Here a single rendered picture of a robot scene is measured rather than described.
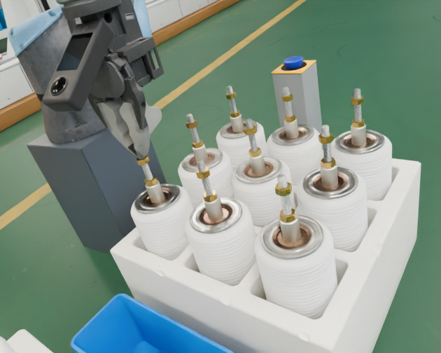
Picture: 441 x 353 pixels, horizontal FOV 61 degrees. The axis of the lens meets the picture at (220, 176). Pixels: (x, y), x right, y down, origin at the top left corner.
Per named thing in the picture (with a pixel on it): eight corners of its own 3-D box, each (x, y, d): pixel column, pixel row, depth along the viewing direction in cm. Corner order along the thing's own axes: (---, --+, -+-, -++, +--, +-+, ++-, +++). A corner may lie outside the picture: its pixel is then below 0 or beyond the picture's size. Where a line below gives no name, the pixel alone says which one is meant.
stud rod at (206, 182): (208, 209, 52) (194, 163, 48) (212, 204, 53) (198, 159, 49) (215, 210, 52) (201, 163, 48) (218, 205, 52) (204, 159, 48)
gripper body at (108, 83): (167, 78, 53) (138, -15, 47) (128, 104, 48) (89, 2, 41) (129, 80, 57) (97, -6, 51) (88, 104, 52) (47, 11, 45)
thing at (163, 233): (152, 284, 70) (117, 207, 61) (189, 251, 75) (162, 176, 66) (187, 307, 63) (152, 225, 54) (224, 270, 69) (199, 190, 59)
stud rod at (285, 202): (296, 227, 45) (288, 174, 41) (290, 232, 45) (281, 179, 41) (289, 224, 46) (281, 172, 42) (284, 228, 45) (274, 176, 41)
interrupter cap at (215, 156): (232, 158, 66) (231, 155, 66) (197, 178, 63) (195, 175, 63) (208, 147, 72) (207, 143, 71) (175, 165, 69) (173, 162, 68)
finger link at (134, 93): (156, 125, 51) (131, 61, 47) (149, 130, 50) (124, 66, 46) (131, 125, 54) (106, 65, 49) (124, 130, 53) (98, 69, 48)
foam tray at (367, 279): (143, 317, 73) (108, 250, 63) (250, 199, 97) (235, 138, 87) (341, 431, 50) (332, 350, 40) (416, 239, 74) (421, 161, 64)
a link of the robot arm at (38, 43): (39, 83, 82) (7, 18, 75) (100, 66, 83) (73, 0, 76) (29, 100, 71) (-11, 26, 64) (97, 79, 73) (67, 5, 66)
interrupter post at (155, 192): (148, 202, 60) (141, 185, 59) (159, 194, 62) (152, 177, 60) (157, 206, 59) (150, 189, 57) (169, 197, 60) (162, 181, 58)
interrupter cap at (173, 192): (126, 206, 61) (124, 203, 60) (161, 182, 65) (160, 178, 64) (155, 220, 56) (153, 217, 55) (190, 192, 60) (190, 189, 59)
